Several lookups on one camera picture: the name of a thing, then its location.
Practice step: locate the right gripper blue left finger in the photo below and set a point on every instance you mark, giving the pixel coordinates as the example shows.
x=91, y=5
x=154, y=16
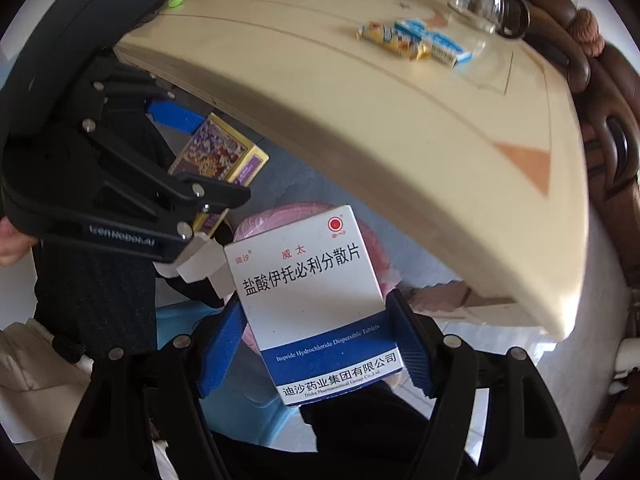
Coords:
x=222, y=342

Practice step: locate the pink lined trash bin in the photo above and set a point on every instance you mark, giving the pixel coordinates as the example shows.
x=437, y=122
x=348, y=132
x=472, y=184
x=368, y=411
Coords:
x=310, y=259

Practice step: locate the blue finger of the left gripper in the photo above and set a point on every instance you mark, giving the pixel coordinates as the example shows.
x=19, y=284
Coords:
x=172, y=115

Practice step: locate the white blue medicine box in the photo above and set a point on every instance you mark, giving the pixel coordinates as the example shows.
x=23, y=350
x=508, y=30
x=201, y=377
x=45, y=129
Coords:
x=315, y=299

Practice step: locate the glass teapot black handle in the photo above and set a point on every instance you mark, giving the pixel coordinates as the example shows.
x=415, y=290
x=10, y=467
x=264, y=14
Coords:
x=509, y=19

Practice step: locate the person black trouser leg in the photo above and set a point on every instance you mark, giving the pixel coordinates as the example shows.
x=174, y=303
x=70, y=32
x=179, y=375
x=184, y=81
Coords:
x=92, y=302

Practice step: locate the yellow purple card box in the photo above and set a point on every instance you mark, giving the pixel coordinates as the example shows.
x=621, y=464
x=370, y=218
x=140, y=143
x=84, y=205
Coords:
x=217, y=150

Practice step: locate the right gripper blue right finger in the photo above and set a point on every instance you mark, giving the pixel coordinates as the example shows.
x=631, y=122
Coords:
x=415, y=338

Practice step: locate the person left hand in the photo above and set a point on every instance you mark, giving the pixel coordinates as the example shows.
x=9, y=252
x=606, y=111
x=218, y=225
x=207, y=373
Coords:
x=13, y=243

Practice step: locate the brown leather sofa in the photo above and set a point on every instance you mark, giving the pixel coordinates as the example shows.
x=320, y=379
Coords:
x=605, y=90

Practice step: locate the light blue plastic stool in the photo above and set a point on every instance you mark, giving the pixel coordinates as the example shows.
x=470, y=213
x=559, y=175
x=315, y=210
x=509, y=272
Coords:
x=246, y=405

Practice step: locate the yellow snack wrapper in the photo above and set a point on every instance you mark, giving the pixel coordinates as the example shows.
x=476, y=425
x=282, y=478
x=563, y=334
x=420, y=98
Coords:
x=391, y=39

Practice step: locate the blue bear medicine box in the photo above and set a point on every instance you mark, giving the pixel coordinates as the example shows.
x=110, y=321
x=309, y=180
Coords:
x=438, y=45

